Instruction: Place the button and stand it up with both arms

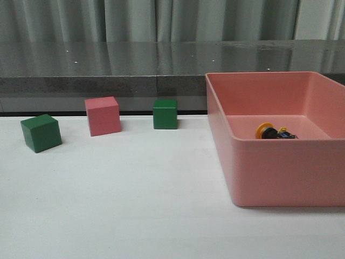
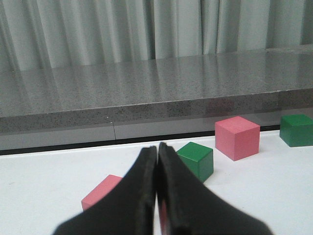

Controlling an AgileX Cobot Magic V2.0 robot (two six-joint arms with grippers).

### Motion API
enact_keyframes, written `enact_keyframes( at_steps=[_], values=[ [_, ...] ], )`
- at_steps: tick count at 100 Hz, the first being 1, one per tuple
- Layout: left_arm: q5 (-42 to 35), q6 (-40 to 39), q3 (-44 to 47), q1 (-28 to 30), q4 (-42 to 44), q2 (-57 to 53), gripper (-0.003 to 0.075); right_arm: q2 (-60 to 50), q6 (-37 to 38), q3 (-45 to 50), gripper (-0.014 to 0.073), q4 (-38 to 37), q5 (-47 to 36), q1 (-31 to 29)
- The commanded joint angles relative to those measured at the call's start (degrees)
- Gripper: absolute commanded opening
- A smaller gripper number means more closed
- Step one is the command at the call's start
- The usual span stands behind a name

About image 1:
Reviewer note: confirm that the pink plastic bin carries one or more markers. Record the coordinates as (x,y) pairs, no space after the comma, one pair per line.
(307,171)

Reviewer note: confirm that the left green wooden cube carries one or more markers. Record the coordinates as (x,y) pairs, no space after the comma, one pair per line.
(41,132)

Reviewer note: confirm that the green wooden cube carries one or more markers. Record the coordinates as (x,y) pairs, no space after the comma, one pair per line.
(165,114)
(41,132)

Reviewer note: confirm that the pink wooden cube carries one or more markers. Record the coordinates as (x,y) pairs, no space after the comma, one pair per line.
(103,116)

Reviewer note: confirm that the right green wooden cube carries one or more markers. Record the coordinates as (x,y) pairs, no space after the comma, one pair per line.
(165,114)

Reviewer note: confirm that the yellow push button switch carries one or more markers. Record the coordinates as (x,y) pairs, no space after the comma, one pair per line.
(267,131)

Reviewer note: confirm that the grey-green curtain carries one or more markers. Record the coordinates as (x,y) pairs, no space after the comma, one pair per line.
(170,21)

